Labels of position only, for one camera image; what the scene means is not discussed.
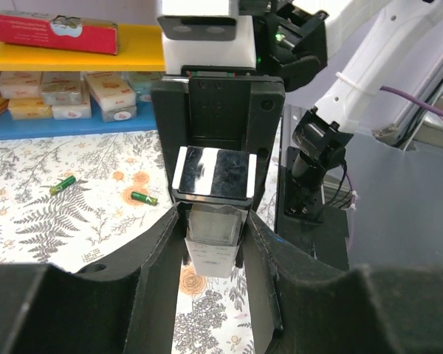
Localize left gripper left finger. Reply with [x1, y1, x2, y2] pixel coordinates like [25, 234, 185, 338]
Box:
[0, 208, 185, 353]

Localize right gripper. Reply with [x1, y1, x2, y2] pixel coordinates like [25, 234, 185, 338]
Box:
[151, 76, 284, 206]

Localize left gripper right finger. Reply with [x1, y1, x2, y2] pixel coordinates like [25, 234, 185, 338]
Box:
[242, 212, 443, 353]

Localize white remote control back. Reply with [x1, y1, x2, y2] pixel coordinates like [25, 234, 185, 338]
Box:
[185, 204, 247, 279]

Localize green battery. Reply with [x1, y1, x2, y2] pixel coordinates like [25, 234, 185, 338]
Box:
[130, 191, 158, 206]
[49, 175, 76, 195]

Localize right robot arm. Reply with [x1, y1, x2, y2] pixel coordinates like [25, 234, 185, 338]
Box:
[151, 0, 443, 221]

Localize floral table mat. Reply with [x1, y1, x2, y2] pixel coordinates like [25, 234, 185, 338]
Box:
[0, 131, 281, 354]

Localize blue yellow pink shelf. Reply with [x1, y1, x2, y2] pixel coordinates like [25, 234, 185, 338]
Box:
[0, 11, 163, 140]

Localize red box on shelf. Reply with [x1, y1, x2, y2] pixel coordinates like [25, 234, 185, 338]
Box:
[0, 10, 119, 55]

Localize yellow soap pack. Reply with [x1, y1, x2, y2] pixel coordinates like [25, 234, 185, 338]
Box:
[0, 72, 52, 126]

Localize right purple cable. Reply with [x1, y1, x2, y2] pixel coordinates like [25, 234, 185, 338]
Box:
[345, 85, 443, 213]

